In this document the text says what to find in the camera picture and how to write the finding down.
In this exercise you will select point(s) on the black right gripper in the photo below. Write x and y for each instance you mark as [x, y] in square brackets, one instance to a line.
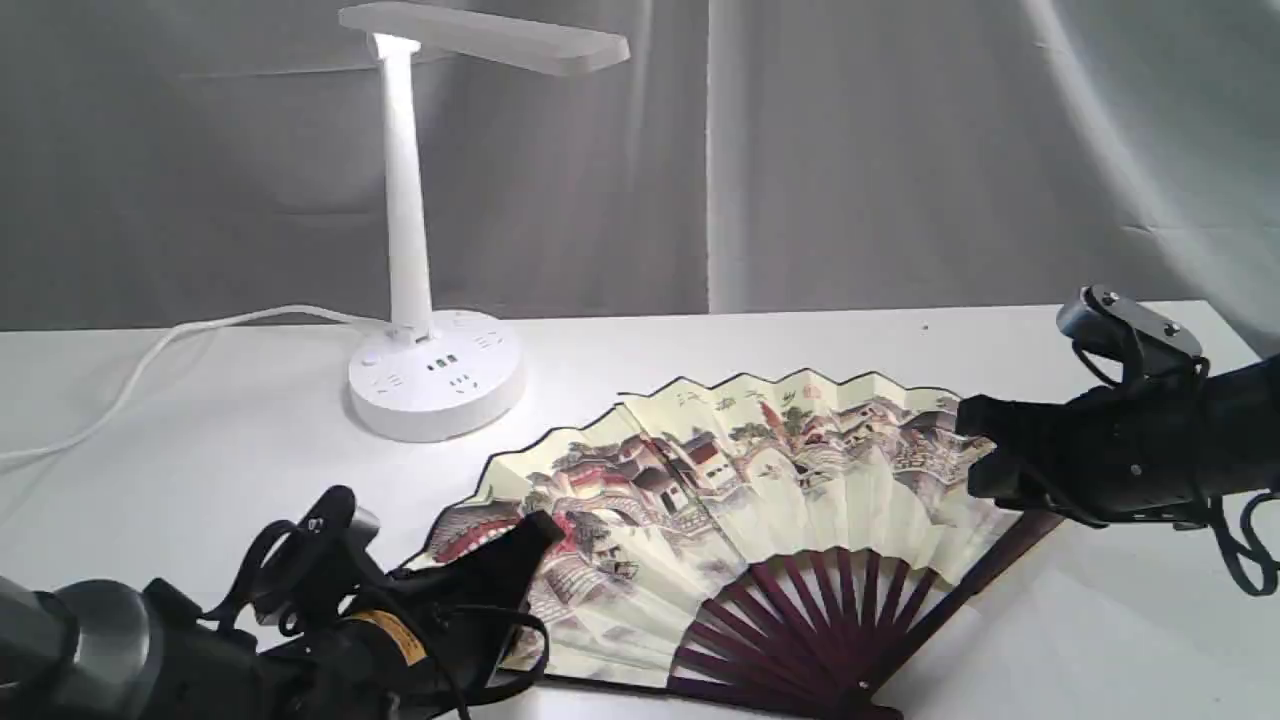
[1106, 458]

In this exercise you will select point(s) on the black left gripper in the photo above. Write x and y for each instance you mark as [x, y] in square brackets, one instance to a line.
[428, 644]

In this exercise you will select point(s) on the painted paper folding fan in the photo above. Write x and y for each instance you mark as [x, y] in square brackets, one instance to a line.
[785, 546]

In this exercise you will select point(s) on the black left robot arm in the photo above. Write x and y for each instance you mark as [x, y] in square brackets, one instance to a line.
[103, 650]

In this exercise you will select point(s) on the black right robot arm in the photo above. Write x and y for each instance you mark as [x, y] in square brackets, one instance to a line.
[1236, 423]

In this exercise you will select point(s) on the white desk lamp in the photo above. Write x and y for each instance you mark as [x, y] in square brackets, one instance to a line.
[437, 374]

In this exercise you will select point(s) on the grey backdrop curtain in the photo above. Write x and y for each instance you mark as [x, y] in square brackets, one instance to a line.
[170, 161]

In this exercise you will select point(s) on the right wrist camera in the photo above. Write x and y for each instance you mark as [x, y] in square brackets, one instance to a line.
[1122, 342]

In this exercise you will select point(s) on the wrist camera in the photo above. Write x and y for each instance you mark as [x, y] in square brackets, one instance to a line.
[1122, 342]
[298, 576]

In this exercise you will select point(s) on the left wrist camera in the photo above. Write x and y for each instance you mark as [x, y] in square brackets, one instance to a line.
[298, 576]

